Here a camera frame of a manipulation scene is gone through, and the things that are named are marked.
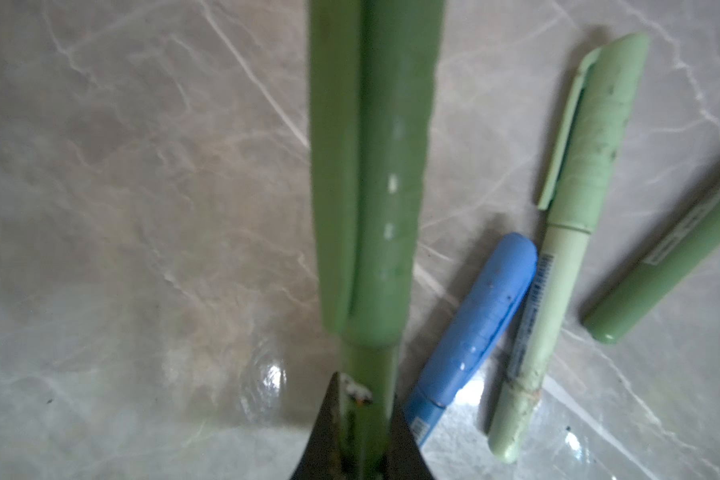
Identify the blue pen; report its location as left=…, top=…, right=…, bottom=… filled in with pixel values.
left=403, top=387, right=445, bottom=447

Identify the green pen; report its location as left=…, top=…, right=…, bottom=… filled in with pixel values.
left=338, top=341, right=399, bottom=479
left=488, top=225, right=590, bottom=463
left=583, top=180, right=720, bottom=344

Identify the dark green pen cap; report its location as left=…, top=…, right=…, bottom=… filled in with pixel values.
left=308, top=1, right=444, bottom=348

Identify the blue pen cap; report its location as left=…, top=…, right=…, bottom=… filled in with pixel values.
left=417, top=233, right=538, bottom=407

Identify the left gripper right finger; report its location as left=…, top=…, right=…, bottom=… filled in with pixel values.
left=386, top=398, right=434, bottom=480

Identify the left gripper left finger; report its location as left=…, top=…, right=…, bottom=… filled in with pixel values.
left=290, top=372, right=342, bottom=480

